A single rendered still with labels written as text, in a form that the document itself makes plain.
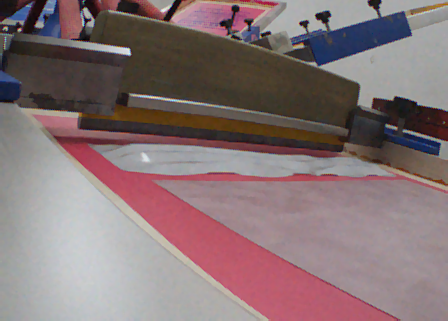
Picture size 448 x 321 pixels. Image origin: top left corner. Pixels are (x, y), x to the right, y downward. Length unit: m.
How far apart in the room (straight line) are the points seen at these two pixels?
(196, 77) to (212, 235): 0.21
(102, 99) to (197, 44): 0.10
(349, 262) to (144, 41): 0.24
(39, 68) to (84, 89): 0.04
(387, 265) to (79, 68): 0.24
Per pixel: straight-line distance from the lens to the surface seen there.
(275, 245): 0.17
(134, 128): 0.35
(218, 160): 0.31
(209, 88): 0.37
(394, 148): 0.60
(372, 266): 0.17
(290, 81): 0.44
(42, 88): 0.29
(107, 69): 0.31
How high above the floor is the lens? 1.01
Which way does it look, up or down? 9 degrees down
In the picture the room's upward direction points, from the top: 11 degrees clockwise
